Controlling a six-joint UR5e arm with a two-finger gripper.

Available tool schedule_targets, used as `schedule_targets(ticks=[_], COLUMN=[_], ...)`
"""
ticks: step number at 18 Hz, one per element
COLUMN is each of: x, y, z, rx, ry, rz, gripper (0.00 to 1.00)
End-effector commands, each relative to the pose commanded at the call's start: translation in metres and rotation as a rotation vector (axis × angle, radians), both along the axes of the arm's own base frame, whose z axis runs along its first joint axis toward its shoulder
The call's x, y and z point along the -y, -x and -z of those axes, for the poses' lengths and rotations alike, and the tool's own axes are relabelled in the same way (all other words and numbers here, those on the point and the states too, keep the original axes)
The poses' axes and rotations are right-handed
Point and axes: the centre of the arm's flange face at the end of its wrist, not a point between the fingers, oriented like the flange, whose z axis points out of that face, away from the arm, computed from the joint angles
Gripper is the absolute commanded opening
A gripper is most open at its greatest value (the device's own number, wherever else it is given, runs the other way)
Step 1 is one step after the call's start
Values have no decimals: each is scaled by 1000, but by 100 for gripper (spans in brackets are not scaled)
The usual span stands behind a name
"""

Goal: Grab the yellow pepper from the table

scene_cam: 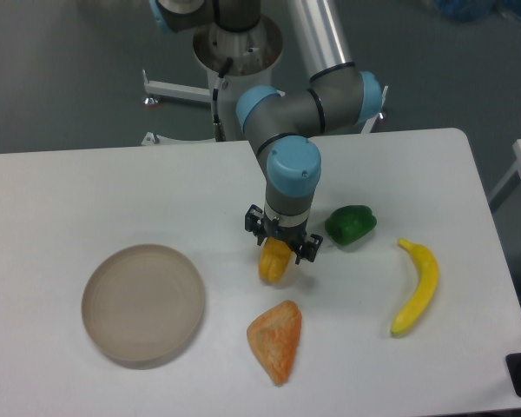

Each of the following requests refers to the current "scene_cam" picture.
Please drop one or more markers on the yellow toy banana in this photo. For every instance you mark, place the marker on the yellow toy banana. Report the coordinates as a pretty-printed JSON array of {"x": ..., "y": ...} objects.
[{"x": 427, "y": 268}]

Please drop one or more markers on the green toy pepper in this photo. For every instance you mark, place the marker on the green toy pepper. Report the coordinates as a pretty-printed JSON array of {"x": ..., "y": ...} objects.
[{"x": 350, "y": 223}]

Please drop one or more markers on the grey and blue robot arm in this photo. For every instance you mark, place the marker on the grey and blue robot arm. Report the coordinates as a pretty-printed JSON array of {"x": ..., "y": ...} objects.
[{"x": 290, "y": 163}]

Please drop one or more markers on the beige round plate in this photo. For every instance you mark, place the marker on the beige round plate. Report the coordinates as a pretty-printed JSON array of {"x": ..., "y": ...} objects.
[{"x": 143, "y": 305}]

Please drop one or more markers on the blue bag in background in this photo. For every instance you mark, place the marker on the blue bag in background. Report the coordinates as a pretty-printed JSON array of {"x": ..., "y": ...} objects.
[{"x": 475, "y": 11}]

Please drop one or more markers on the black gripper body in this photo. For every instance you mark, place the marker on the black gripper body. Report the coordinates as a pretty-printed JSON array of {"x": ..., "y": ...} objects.
[{"x": 293, "y": 236}]

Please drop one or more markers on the yellow toy pepper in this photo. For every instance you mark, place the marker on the yellow toy pepper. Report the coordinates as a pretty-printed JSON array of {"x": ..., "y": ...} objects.
[{"x": 274, "y": 259}]

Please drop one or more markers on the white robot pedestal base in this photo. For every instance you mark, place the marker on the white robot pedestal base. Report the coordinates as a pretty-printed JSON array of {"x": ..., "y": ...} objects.
[{"x": 239, "y": 68}]

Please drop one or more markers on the orange toy bread slice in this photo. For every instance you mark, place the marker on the orange toy bread slice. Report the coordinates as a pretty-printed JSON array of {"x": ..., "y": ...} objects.
[{"x": 274, "y": 337}]

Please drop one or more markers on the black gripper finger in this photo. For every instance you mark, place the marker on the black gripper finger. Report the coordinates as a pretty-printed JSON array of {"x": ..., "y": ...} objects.
[
  {"x": 306, "y": 247},
  {"x": 254, "y": 223}
]

